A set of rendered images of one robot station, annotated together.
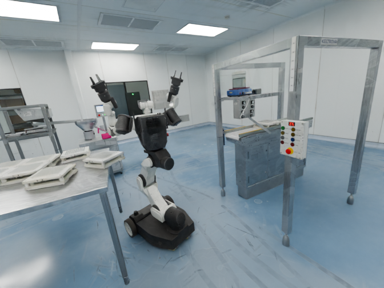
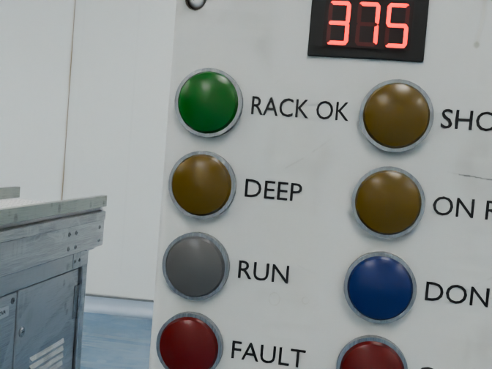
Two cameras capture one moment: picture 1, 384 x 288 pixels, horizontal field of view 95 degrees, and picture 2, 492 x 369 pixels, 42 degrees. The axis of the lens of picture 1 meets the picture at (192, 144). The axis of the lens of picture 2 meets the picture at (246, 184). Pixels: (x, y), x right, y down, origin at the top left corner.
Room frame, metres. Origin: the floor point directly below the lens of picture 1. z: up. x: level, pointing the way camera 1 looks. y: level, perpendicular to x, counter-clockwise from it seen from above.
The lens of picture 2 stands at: (1.07, -0.45, 1.08)
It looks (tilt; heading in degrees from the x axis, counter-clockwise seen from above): 3 degrees down; 305
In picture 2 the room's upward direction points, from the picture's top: 5 degrees clockwise
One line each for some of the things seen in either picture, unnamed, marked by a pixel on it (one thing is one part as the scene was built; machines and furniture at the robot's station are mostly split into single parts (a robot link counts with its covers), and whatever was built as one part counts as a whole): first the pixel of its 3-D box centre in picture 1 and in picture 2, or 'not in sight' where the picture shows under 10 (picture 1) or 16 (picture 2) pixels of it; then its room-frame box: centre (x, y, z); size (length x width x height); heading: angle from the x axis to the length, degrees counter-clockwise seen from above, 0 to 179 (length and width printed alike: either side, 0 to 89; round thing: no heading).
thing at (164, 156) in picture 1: (159, 158); not in sight; (1.53, 0.31, 0.87); 0.28 x 0.13 x 0.18; 45
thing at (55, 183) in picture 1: (54, 178); not in sight; (1.25, 1.08, 0.89); 0.24 x 0.24 x 0.02; 11
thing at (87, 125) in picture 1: (91, 128); not in sight; (3.39, 1.89, 0.95); 0.49 x 0.36 x 0.37; 121
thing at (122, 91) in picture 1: (130, 99); not in sight; (6.29, 1.94, 1.43); 1.38 x 0.01 x 1.16; 121
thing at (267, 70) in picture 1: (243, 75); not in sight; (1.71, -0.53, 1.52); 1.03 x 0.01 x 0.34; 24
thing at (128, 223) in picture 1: (130, 227); not in sight; (1.59, 0.75, 0.10); 0.20 x 0.05 x 0.20; 45
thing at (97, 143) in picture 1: (102, 156); not in sight; (3.37, 1.82, 0.38); 0.63 x 0.57 x 0.76; 121
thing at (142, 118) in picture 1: (151, 130); not in sight; (1.54, 0.34, 1.14); 0.34 x 0.30 x 0.36; 113
